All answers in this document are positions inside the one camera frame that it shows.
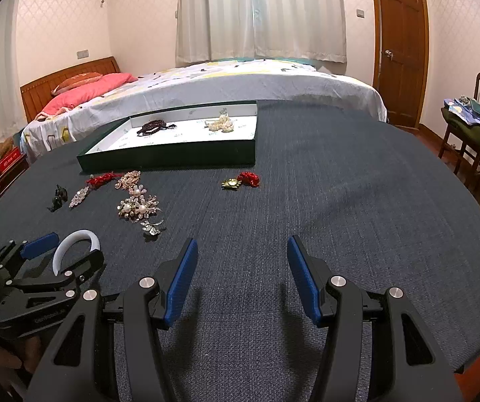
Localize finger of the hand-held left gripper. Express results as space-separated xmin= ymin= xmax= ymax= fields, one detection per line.
xmin=9 ymin=252 xmax=107 ymax=303
xmin=0 ymin=232 xmax=60 ymax=269

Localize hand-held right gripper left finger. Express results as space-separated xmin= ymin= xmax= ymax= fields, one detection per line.
xmin=26 ymin=238 xmax=199 ymax=402

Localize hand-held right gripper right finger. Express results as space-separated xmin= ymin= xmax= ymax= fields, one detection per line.
xmin=287 ymin=235 xmax=463 ymax=402

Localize white jade bangle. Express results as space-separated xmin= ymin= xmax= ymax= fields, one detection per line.
xmin=53 ymin=230 xmax=101 ymax=277

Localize black hair clip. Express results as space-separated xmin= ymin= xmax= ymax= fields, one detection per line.
xmin=47 ymin=184 xmax=68 ymax=212

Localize crystal hair clip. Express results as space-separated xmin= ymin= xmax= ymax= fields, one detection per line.
xmin=69 ymin=188 xmax=92 ymax=209

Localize pearl flower brooch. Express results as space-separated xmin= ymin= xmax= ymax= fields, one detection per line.
xmin=117 ymin=186 xmax=161 ymax=220

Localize red cord with gold charm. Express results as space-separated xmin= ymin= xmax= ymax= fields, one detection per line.
xmin=86 ymin=171 xmax=117 ymax=187

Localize rose gold chain necklace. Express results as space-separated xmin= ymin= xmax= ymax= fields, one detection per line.
xmin=114 ymin=170 xmax=142 ymax=190

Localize gold charm with red knot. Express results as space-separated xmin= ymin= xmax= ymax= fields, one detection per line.
xmin=222 ymin=172 xmax=261 ymax=190

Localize green tray with white lining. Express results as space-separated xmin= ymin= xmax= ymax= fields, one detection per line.
xmin=76 ymin=100 xmax=258 ymax=174

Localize pearl bead jewelry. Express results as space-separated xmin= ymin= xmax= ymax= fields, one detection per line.
xmin=205 ymin=109 xmax=235 ymax=133

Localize red box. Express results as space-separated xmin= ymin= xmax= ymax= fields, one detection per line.
xmin=0 ymin=148 xmax=29 ymax=210

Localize brown plush toy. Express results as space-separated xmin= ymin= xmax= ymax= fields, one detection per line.
xmin=0 ymin=141 xmax=14 ymax=172

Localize wooden headboard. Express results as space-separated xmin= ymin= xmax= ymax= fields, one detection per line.
xmin=20 ymin=56 xmax=122 ymax=124

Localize pink pillows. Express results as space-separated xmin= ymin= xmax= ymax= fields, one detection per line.
xmin=35 ymin=72 xmax=139 ymax=120

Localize orange red pillow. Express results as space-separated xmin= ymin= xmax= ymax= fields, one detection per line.
xmin=51 ymin=72 xmax=103 ymax=95

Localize bed with white printed sheet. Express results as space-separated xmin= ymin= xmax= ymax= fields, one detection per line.
xmin=20 ymin=59 xmax=388 ymax=164

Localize pile of clothes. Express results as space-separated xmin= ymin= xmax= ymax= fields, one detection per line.
xmin=440 ymin=96 xmax=480 ymax=151

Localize wooden door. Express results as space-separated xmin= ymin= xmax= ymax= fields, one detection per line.
xmin=370 ymin=0 xmax=430 ymax=128

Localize white window curtain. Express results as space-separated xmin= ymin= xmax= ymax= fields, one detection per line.
xmin=176 ymin=0 xmax=347 ymax=67

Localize dark red bead bracelet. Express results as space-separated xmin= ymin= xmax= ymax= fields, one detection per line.
xmin=136 ymin=121 xmax=176 ymax=136

